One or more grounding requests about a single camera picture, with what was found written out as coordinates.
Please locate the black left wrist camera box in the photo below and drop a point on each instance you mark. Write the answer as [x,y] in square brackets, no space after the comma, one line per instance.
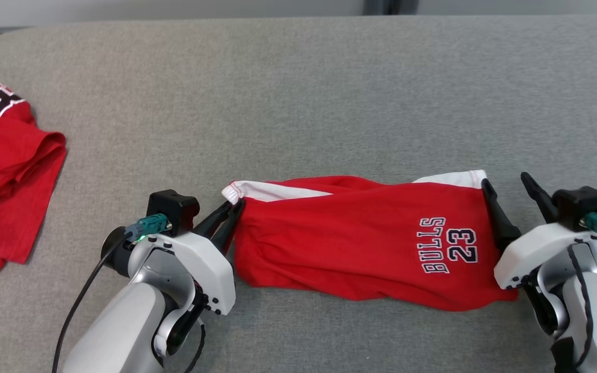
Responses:
[174,210]

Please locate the teal left camera connector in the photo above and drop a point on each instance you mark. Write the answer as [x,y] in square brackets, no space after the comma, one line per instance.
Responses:
[151,225]

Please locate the red Bulls 23 shorts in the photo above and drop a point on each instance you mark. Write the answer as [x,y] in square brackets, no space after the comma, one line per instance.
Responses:
[355,238]

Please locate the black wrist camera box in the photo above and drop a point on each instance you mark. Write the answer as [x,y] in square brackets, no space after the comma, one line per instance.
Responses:
[174,210]
[581,204]

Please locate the grey partition post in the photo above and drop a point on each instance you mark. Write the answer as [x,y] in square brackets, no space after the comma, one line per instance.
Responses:
[389,6]

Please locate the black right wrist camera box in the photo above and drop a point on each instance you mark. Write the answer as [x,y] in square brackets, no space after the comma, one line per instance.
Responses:
[581,204]

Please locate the red white basketball jersey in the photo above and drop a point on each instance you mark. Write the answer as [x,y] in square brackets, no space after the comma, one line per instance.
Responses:
[8,171]

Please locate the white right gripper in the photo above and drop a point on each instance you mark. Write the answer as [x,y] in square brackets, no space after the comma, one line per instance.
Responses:
[526,254]

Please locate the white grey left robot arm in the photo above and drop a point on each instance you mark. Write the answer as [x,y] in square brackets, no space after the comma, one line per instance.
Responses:
[117,331]

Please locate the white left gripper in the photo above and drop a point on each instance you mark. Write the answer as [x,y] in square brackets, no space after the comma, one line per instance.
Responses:
[200,264]

